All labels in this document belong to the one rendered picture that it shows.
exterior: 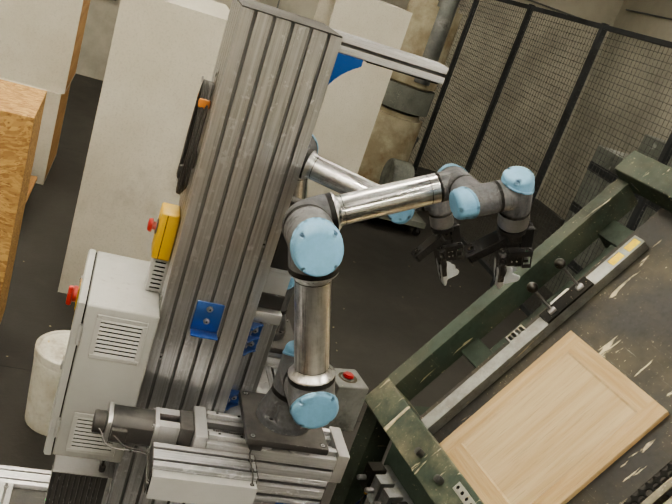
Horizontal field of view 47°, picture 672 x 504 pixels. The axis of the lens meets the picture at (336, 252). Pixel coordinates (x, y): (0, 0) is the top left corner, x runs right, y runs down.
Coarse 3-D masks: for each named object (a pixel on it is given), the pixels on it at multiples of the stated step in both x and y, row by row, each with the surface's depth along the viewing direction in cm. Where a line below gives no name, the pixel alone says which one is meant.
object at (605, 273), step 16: (640, 240) 254; (624, 256) 253; (592, 272) 257; (608, 272) 253; (592, 288) 253; (576, 304) 254; (560, 320) 254; (528, 336) 254; (544, 336) 255; (512, 352) 254; (480, 368) 257; (496, 368) 253; (464, 384) 256; (480, 384) 253; (448, 400) 256; (464, 400) 254; (432, 416) 255; (448, 416) 254; (432, 432) 255
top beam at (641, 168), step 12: (636, 156) 271; (624, 168) 271; (636, 168) 267; (648, 168) 264; (660, 168) 261; (624, 180) 274; (636, 180) 264; (648, 180) 261; (660, 180) 258; (636, 192) 272; (648, 192) 263; (660, 192) 255; (660, 204) 262
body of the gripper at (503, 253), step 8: (504, 232) 184; (520, 232) 184; (528, 232) 185; (512, 240) 187; (520, 240) 188; (528, 240) 187; (504, 248) 189; (512, 248) 189; (520, 248) 188; (528, 248) 188; (496, 256) 192; (504, 256) 188; (512, 256) 188; (520, 256) 188; (528, 256) 188; (512, 264) 191; (520, 264) 191; (528, 264) 190
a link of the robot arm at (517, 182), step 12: (516, 168) 177; (504, 180) 175; (516, 180) 174; (528, 180) 174; (504, 192) 175; (516, 192) 175; (528, 192) 175; (516, 204) 177; (528, 204) 178; (504, 216) 181; (516, 216) 179
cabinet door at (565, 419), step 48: (576, 336) 246; (528, 384) 245; (576, 384) 235; (624, 384) 226; (480, 432) 244; (528, 432) 234; (576, 432) 225; (624, 432) 216; (480, 480) 232; (528, 480) 224; (576, 480) 215
